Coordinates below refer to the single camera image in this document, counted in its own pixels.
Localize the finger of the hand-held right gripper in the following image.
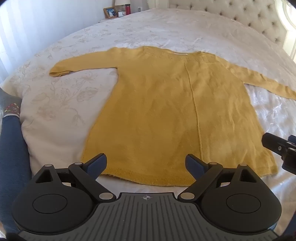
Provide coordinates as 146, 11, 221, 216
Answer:
262, 133, 290, 159

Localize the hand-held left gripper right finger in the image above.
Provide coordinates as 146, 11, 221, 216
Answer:
177, 153, 263, 201

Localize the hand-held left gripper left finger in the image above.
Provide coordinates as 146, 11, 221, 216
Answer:
32, 153, 117, 202

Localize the yellow knit sweater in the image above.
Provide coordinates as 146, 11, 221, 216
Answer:
49, 46, 296, 186

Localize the white floral bedspread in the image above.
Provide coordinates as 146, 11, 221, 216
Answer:
0, 8, 296, 234

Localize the person's leg in blue pants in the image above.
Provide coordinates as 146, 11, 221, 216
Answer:
0, 115, 32, 235

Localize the grey patterned sock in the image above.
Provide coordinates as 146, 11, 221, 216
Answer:
0, 88, 23, 119

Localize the beige tufted headboard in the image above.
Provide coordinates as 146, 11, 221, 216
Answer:
148, 0, 292, 50

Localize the white shade table lamp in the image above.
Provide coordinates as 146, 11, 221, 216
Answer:
115, 0, 130, 11

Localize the wooden picture frame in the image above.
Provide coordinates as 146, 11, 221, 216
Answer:
103, 7, 118, 19

